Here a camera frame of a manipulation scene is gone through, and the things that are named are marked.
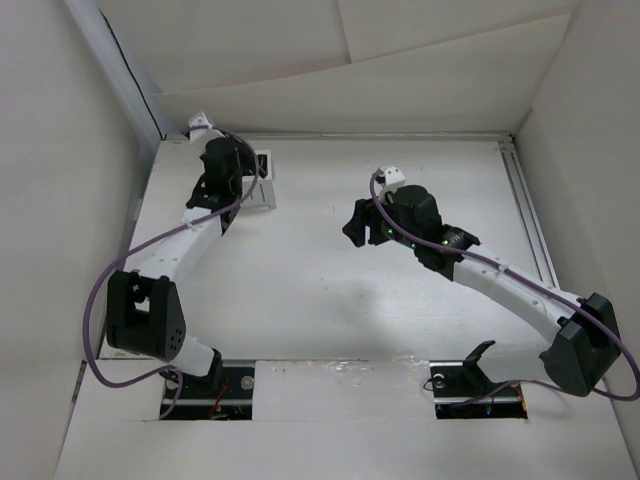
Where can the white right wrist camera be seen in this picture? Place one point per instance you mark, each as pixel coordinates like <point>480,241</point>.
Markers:
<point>389,179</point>

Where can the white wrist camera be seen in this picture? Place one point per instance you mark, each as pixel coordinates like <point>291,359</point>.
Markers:
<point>389,179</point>
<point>200,122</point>

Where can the white slatted organizer box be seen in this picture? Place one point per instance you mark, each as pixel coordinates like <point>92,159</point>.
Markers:
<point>263,194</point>

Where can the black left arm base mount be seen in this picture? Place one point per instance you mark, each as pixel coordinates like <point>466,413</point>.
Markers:
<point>229,398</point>

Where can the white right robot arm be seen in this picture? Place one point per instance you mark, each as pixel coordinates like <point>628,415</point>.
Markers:
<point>579,331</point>

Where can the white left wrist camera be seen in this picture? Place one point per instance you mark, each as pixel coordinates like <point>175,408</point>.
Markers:
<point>200,122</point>

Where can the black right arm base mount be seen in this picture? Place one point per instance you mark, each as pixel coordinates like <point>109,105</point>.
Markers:
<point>462,391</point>

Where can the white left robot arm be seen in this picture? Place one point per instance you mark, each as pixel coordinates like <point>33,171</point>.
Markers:
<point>144,314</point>

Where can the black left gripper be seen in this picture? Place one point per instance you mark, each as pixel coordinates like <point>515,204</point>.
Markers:
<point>247,165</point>

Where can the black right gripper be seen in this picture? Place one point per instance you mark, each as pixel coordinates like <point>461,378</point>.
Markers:
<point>355,229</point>

